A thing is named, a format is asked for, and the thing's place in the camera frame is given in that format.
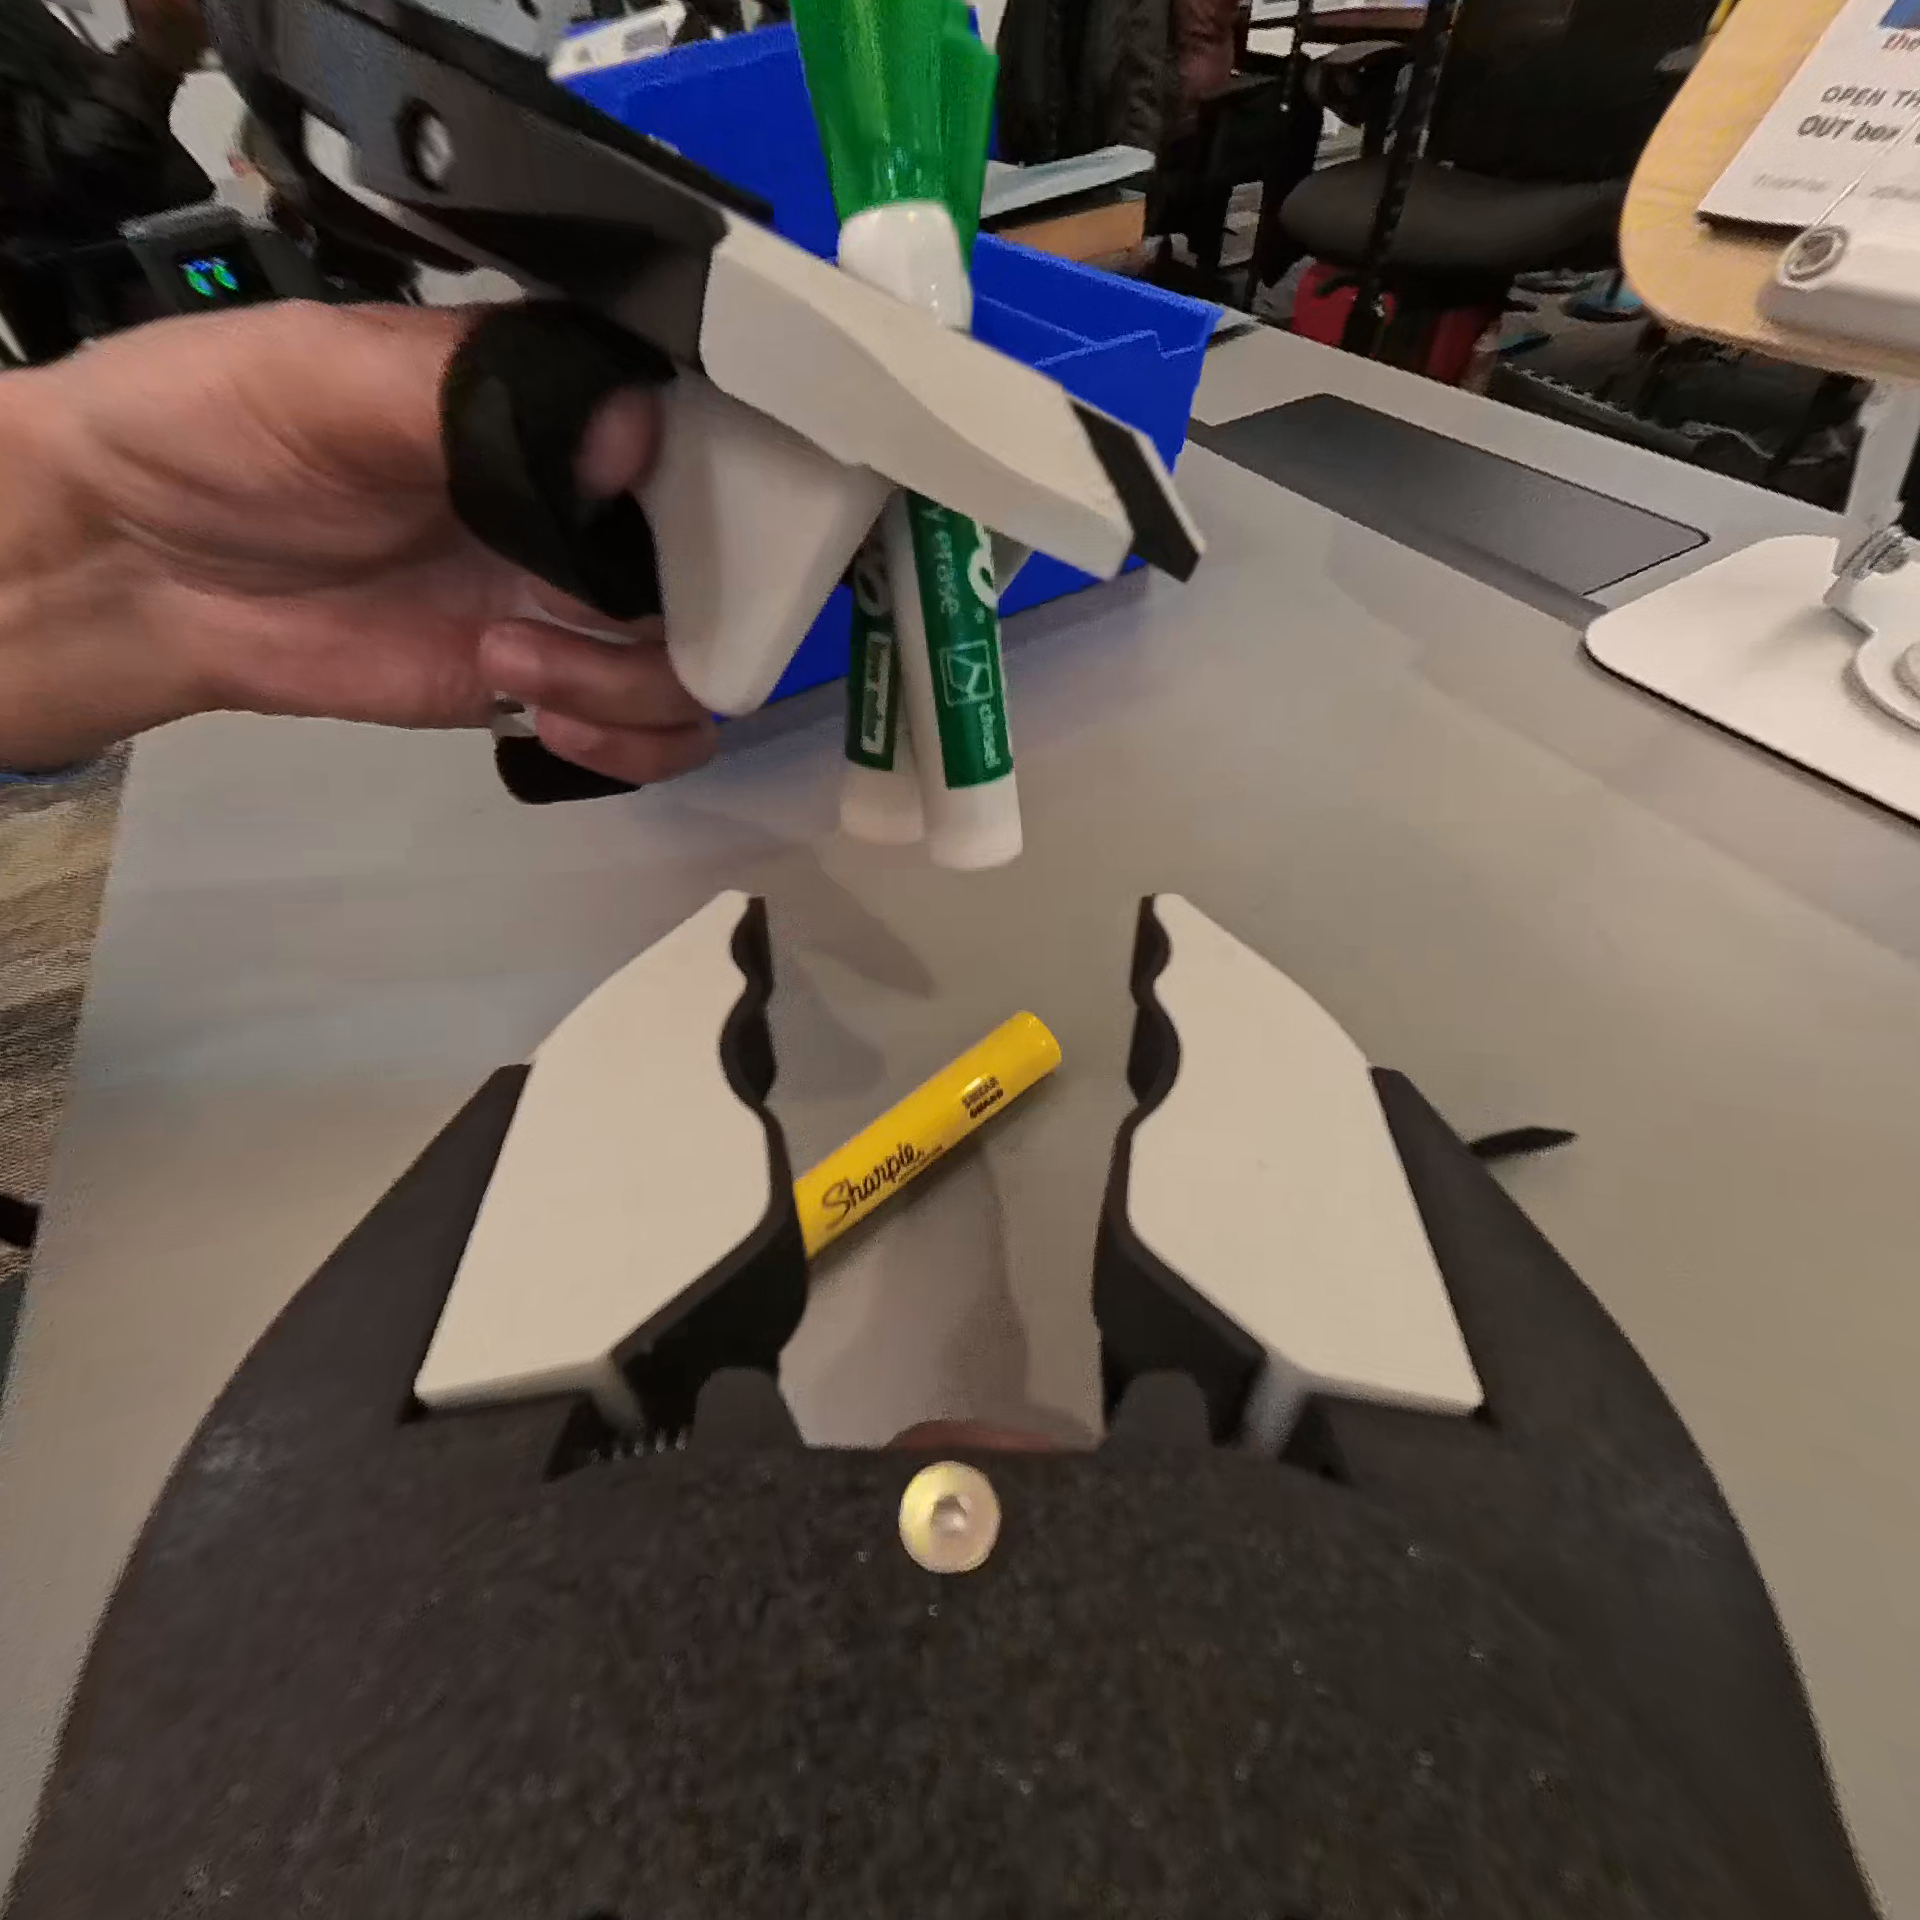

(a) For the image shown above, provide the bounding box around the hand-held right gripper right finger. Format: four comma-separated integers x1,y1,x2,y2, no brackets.
1094,892,1489,1455

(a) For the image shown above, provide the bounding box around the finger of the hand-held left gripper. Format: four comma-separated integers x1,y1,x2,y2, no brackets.
702,222,1209,586

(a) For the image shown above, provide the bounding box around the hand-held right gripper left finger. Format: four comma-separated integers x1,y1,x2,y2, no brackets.
412,892,814,1431

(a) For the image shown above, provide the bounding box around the blue plastic bin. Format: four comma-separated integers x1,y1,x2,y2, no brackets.
563,17,1225,723

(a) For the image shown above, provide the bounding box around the green dry erase marker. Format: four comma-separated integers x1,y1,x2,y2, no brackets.
787,0,1027,874
838,22,1003,846

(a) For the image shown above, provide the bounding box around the yellow highlighter marker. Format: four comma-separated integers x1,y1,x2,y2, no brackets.
792,1009,1066,1260

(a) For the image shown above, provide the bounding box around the grey desk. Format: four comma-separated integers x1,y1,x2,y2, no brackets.
0,322,1920,1920

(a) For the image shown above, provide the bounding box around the person's left hand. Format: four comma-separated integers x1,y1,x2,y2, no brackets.
0,298,723,789

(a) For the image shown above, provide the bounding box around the wooden-edged side table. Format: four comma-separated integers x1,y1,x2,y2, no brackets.
984,141,1160,271

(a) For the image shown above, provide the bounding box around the black charger with green display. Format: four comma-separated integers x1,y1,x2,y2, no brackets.
128,211,327,310

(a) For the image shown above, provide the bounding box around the red bag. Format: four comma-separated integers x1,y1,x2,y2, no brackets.
1294,263,1491,387

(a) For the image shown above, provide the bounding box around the black tripod pole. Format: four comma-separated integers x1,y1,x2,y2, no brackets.
1358,0,1465,303

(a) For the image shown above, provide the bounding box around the wooden white book stand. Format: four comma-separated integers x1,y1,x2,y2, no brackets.
1585,0,1920,826

